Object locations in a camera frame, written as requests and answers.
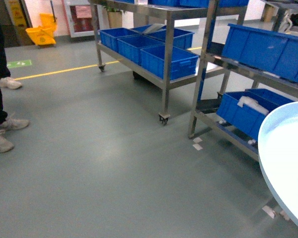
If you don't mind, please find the light blue oval tray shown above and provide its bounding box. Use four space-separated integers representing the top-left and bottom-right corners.
258 101 298 226

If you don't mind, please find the steel shelf rack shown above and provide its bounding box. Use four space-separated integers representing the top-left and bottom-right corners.
188 0 298 161

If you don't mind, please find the steel wheeled shelf cart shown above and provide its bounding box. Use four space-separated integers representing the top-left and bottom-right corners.
89 0 239 125

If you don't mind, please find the blue bin on cart front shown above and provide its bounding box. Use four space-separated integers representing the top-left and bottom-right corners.
140 44 200 81

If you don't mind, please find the blue bin on cart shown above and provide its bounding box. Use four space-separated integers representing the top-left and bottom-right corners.
140 44 200 81
117 35 163 65
98 28 139 52

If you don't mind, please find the blue bin on cart middle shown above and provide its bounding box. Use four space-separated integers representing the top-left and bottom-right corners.
117 35 163 65

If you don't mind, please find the blue bin on cart left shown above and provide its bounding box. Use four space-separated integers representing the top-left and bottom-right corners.
98 28 139 52

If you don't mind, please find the blue bin on rack lower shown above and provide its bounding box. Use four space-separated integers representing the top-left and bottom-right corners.
217 89 292 141

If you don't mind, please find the blue bin on rack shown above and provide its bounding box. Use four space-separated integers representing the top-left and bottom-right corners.
217 89 292 141
222 24 298 83

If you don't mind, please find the yellow mop bucket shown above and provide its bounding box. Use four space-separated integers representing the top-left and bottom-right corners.
25 13 57 47

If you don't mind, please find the blue bin on rack upper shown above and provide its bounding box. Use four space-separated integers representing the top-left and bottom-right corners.
222 24 298 83

